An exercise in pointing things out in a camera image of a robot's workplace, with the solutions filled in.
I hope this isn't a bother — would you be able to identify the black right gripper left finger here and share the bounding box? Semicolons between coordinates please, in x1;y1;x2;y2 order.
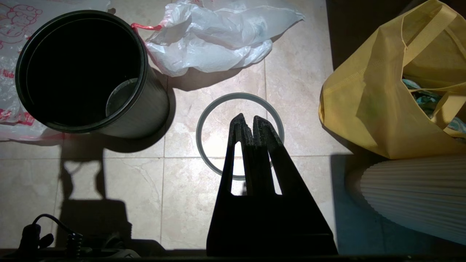
206;113;272;237

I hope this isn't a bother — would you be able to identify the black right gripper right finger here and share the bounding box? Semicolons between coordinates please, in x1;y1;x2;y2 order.
254;116;335;237

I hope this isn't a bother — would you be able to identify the grey bin rim ring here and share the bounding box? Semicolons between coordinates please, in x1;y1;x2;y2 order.
196;93;285;181

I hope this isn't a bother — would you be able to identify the white plastic bag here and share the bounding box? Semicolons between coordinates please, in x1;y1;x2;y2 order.
131;0;304;78

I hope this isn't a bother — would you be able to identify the clear plastic bag red print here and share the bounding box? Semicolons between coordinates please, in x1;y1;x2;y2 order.
0;0;110;142

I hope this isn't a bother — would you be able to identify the yellow plastic bag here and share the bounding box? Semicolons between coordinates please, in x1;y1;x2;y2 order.
319;0;466;160

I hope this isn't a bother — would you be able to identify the black round trash bin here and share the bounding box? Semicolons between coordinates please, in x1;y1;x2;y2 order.
15;10;170;139

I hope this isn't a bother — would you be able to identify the teal patterned packet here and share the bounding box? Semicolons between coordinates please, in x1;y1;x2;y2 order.
402;78;466;133

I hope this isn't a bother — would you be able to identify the dark brown floor mat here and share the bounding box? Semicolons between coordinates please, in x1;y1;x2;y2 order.
326;0;466;70

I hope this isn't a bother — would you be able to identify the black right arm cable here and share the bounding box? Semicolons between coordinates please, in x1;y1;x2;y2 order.
18;214;84;255

